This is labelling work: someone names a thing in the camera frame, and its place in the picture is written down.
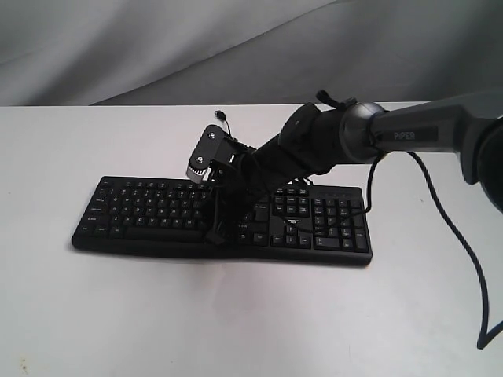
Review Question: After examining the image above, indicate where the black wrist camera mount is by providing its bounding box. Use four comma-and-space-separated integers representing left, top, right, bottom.
186, 124, 228, 184

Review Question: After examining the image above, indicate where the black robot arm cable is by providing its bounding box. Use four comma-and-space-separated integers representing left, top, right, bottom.
270, 151, 503, 350

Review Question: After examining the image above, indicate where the grey fabric backdrop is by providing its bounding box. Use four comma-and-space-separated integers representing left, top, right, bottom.
1, 1, 502, 106

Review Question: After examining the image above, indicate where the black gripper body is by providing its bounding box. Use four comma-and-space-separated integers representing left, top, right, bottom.
207, 139, 275, 220

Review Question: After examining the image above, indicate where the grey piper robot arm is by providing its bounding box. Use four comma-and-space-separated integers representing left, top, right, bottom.
193, 91, 502, 244

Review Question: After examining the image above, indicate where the black acer keyboard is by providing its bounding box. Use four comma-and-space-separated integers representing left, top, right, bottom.
72, 177, 373, 265

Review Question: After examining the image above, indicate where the black USB cable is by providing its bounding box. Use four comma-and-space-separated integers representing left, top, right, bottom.
214, 110, 237, 142

